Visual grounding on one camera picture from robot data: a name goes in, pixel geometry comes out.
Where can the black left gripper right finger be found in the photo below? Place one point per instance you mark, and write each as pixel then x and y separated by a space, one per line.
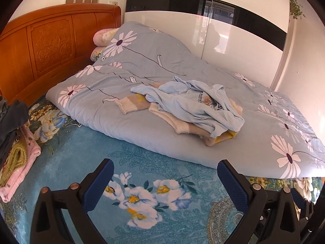
pixel 268 215

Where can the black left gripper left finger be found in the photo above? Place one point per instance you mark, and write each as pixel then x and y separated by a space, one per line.
pixel 49 224

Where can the light blue shirt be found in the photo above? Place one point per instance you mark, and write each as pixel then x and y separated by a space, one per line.
pixel 207 107

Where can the dark grey folded clothes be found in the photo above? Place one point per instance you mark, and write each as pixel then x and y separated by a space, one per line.
pixel 12 117

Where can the light blue daisy quilt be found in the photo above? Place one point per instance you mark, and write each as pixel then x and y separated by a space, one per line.
pixel 275 141

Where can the olive green folded towel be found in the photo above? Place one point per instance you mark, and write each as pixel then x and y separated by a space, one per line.
pixel 17 158

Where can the pink folded fleece garment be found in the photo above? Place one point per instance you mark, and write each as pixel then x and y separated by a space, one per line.
pixel 33 151

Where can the cream knitted sweater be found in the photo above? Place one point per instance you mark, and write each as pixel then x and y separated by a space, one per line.
pixel 138 102

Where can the orange wooden headboard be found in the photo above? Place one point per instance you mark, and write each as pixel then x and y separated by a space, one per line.
pixel 47 46

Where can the yellow floral pillow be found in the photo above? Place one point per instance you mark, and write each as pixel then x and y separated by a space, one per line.
pixel 97 53

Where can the white black wardrobe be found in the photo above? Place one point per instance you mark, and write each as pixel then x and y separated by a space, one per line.
pixel 244 36

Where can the pink floral pillow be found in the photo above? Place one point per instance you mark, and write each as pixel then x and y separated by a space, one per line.
pixel 103 37

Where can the hanging green plant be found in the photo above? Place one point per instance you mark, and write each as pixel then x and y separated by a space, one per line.
pixel 296 10

